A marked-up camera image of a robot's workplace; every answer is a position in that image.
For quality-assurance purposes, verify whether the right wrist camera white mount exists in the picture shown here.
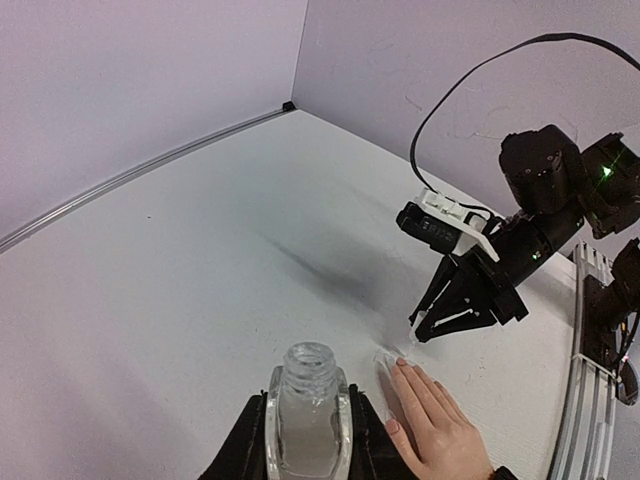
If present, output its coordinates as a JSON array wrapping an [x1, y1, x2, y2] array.
[[396, 188, 500, 262]]

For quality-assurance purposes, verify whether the person's bare hand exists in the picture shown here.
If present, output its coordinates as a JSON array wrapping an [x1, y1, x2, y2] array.
[[385, 358, 495, 479]]

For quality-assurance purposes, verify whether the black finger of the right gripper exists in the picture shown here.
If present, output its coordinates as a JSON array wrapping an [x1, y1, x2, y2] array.
[[416, 269, 498, 343], [409, 255, 460, 325]]

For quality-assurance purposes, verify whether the black sleeved forearm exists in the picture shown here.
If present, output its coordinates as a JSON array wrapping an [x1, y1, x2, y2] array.
[[490, 466, 518, 480]]

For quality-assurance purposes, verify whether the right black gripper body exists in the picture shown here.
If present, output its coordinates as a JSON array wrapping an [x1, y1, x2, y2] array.
[[465, 125, 585, 325]]

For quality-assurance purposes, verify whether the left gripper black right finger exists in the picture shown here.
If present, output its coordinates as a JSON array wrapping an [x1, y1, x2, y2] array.
[[348, 384, 415, 480]]

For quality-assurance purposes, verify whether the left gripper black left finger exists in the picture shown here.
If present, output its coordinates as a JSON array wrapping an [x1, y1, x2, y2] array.
[[199, 392, 265, 480]]

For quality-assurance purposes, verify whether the clear nail polish bottle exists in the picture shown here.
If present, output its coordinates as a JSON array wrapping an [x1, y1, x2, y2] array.
[[264, 342, 354, 479]]

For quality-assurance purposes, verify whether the white nail polish cap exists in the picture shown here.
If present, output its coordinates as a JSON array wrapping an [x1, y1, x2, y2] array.
[[407, 310, 426, 352]]

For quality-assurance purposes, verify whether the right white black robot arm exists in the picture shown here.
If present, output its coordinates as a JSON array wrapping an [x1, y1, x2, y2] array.
[[397, 125, 639, 342]]

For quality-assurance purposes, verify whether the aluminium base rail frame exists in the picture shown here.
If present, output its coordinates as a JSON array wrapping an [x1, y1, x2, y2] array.
[[547, 242, 618, 479]]

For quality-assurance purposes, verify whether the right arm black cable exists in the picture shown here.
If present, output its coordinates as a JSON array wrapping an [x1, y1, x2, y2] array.
[[409, 32, 640, 196]]

